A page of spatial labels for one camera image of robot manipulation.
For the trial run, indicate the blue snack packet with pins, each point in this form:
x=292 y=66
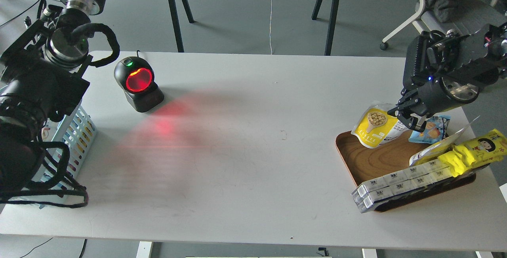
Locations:
x=434 y=132

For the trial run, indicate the black barcode scanner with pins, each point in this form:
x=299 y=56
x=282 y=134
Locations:
x=136 y=77

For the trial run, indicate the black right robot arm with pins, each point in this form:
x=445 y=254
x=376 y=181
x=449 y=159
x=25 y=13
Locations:
x=481 y=57

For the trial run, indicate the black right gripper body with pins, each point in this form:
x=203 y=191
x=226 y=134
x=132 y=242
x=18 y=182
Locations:
x=427 y=89

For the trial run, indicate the yellow white snack pouch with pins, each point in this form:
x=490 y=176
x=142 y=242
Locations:
x=376 y=127

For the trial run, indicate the white office chair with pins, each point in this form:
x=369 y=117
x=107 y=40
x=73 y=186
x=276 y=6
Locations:
x=462 y=16

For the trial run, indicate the light blue plastic basket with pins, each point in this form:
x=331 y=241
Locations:
x=75 y=135

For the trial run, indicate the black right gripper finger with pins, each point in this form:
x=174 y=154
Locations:
x=413 y=117

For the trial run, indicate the yellow cartoon snack bag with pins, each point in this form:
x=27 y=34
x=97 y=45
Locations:
x=474 y=153

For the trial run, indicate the long white box pack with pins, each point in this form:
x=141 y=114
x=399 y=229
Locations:
x=413 y=180

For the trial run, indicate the white yellow flat pouch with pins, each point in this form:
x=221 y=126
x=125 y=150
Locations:
x=438 y=148

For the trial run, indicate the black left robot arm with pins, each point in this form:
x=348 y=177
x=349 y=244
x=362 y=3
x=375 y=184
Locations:
x=43 y=73

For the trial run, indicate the wooden brown tray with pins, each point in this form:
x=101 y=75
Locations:
x=365 y=163

